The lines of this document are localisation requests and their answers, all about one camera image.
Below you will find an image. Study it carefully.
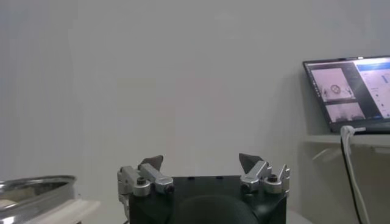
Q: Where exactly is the stainless steel steamer pot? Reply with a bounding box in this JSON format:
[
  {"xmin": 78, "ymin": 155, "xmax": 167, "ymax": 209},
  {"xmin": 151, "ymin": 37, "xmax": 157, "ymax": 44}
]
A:
[{"xmin": 23, "ymin": 198, "xmax": 101, "ymax": 224}]

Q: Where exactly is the white side table with laptop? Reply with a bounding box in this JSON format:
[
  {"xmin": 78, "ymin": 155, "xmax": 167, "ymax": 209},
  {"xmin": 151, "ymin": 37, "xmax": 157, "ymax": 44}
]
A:
[{"xmin": 300, "ymin": 133, "xmax": 390, "ymax": 224}]

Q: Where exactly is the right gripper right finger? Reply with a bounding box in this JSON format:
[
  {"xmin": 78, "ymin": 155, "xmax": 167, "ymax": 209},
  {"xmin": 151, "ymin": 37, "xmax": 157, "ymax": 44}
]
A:
[{"xmin": 238, "ymin": 153, "xmax": 291, "ymax": 195}]

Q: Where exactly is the white laptop cable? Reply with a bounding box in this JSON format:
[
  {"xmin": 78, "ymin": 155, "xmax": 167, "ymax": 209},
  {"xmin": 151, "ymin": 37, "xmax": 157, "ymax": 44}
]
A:
[{"xmin": 340, "ymin": 125, "xmax": 371, "ymax": 224}]

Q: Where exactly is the perforated steel steamer basket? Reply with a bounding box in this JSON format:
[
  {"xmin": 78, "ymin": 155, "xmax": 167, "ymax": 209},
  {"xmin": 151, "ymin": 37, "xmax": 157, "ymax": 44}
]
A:
[{"xmin": 0, "ymin": 175, "xmax": 77, "ymax": 224}]

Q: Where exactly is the dark grey open laptop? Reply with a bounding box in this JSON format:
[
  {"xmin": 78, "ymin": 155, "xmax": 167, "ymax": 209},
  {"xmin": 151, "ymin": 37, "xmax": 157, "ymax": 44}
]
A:
[{"xmin": 302, "ymin": 55, "xmax": 390, "ymax": 134}]

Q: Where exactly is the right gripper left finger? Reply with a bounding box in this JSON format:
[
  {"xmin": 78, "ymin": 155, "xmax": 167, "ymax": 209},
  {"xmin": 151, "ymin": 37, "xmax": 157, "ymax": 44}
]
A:
[{"xmin": 117, "ymin": 155, "xmax": 175, "ymax": 197}]

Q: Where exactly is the black hanging adapter cable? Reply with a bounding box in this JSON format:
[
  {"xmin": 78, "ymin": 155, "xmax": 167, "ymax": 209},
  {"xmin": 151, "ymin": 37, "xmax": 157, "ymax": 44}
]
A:
[{"xmin": 340, "ymin": 136, "xmax": 365, "ymax": 224}]

